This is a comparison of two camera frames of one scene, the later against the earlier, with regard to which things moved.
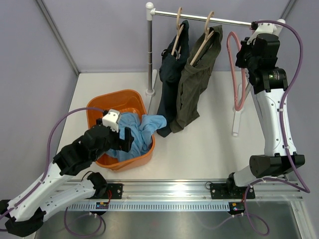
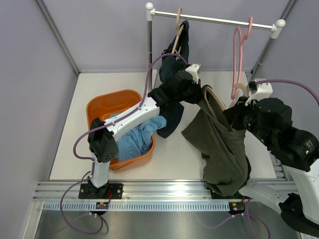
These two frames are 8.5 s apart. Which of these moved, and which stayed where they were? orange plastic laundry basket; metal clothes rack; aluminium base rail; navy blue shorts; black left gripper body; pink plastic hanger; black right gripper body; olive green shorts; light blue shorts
Moved: olive green shorts; black left gripper body; pink plastic hanger; black right gripper body
Stayed: aluminium base rail; navy blue shorts; light blue shorts; metal clothes rack; orange plastic laundry basket
